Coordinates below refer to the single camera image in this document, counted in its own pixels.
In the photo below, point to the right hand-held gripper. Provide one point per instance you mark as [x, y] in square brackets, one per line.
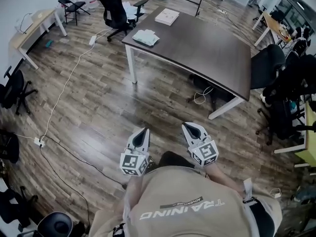
[205, 153]

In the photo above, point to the black high-back office chair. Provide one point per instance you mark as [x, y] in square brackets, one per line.
[113, 9]

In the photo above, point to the person's right forearm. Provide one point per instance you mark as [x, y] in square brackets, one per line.
[221, 178]

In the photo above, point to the black folding chair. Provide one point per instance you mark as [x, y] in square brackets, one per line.
[71, 6]

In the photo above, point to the green desk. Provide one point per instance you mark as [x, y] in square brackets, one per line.
[307, 137]

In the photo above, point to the flat white box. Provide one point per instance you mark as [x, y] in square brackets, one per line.
[167, 16]

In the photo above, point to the black swivel chair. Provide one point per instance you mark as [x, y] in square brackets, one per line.
[8, 147]
[12, 206]
[13, 90]

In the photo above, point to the black round stool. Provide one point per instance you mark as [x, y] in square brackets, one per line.
[55, 225]

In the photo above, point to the small white power socket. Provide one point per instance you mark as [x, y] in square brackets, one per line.
[39, 141]

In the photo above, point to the person's beige shirt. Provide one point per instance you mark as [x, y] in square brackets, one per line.
[187, 201]

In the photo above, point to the person's dark trousers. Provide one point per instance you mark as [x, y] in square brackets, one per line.
[172, 159]

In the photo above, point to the dark brown wooden table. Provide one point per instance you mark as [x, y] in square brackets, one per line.
[197, 48]

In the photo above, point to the teal object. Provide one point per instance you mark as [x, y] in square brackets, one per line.
[49, 43]

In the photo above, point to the black mesh office chair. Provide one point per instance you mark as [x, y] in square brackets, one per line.
[267, 65]

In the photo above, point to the white wet wipes pack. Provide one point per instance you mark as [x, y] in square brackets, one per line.
[145, 37]

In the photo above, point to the light wooden desk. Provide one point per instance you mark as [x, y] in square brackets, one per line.
[37, 26]
[272, 25]

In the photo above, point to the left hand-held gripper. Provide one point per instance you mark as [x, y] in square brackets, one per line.
[133, 162]

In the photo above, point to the pile of white papers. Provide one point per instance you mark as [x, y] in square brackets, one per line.
[129, 8]

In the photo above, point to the white power strip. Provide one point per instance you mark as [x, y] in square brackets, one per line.
[92, 40]
[222, 11]

